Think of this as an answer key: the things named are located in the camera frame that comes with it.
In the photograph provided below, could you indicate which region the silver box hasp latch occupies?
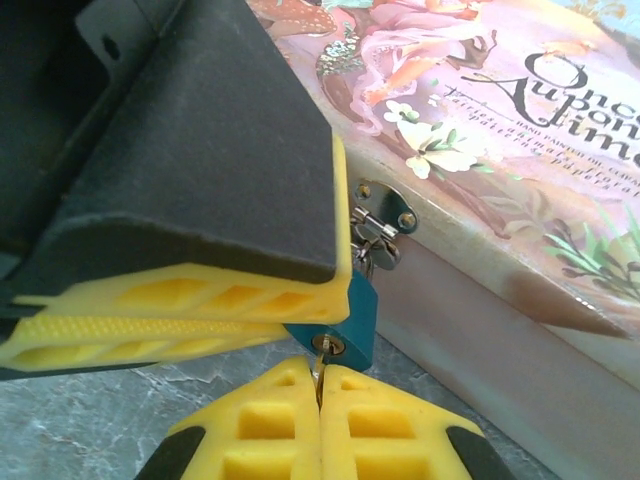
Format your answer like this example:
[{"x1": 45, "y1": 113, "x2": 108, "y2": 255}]
[{"x1": 349, "y1": 178, "x2": 422, "y2": 272}]

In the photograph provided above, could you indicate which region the small brass key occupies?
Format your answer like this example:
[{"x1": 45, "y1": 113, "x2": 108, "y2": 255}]
[{"x1": 311, "y1": 335, "x2": 335, "y2": 404}]

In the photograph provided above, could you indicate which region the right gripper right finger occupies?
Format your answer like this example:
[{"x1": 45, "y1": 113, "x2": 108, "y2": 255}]
[{"x1": 319, "y1": 362, "x2": 517, "y2": 480}]

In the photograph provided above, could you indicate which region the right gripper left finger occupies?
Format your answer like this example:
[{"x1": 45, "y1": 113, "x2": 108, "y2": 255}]
[{"x1": 133, "y1": 356, "x2": 322, "y2": 480}]

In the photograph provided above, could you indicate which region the decorated pink wooden box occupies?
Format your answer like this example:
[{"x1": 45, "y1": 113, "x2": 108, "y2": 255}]
[{"x1": 244, "y1": 0, "x2": 640, "y2": 480}]

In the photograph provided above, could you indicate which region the small blue padlock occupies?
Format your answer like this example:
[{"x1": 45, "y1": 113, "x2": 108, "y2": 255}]
[{"x1": 283, "y1": 238, "x2": 380, "y2": 374}]

